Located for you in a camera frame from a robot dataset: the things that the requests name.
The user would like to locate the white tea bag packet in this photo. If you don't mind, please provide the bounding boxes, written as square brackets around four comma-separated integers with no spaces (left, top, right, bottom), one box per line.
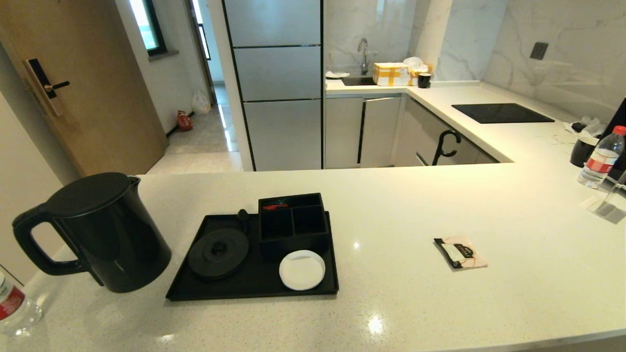
[434,236,489,269]

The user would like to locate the black electric kettle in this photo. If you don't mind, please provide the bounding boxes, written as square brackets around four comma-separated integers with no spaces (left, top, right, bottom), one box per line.
[12,172,173,294]

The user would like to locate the clear water bottle red cap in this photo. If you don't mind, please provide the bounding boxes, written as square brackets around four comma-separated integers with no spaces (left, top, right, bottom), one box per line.
[577,126,626,189]
[0,270,44,338]

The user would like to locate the black round kettle base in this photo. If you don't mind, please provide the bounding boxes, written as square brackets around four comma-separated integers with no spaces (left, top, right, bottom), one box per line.
[188,209,250,281]

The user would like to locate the black compartment organizer box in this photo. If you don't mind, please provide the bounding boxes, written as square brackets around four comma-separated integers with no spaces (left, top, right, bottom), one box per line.
[258,193,331,258]

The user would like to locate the grey kitchen base cabinets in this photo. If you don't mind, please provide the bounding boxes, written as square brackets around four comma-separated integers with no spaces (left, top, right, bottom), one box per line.
[324,93,499,169]

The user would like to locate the white round coaster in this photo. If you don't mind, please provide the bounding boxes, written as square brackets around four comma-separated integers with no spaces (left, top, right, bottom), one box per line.
[279,250,326,291]

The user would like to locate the silver refrigerator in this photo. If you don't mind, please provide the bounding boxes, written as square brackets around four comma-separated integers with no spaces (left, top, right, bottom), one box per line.
[223,0,324,172]

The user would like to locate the black rectangular serving tray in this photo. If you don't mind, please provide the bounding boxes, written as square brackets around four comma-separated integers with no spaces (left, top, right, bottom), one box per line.
[166,210,340,301]

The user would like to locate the chrome kitchen faucet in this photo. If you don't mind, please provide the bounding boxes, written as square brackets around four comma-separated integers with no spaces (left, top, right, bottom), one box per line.
[358,38,370,75]

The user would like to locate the large yellow taped carton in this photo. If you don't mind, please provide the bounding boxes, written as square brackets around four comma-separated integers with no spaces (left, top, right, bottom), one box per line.
[373,62,410,87]

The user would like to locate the white plastic bag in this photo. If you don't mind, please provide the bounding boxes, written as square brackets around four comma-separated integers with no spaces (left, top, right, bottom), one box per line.
[192,91,212,114]

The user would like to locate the narrow dark framed hallway window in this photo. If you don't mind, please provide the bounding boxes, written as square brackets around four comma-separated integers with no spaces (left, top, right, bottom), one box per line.
[191,0,213,62]

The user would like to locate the black induction cooktop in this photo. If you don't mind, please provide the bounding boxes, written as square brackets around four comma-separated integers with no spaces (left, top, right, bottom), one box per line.
[451,103,556,124]

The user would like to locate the brown wooden door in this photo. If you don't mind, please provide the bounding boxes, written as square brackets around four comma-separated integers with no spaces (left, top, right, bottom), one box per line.
[0,0,169,179]

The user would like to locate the black mug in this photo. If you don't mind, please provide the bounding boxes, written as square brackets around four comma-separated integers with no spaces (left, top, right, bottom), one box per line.
[570,137,600,168]

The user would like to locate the white crumpled tissue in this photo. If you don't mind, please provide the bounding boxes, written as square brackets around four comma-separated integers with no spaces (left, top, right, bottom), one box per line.
[565,117,607,145]

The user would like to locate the black gold door lock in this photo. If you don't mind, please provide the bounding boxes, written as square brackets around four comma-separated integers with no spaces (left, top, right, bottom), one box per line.
[23,59,70,118]

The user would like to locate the white tall cabinet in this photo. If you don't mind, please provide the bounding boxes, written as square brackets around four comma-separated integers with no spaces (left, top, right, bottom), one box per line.
[0,93,81,286]

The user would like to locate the clear acrylic stand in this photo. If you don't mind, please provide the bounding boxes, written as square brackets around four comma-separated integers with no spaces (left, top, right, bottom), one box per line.
[587,171,626,225]

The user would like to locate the black curved umbrella handle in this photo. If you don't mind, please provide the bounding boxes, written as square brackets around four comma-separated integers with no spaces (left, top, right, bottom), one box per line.
[432,130,462,167]

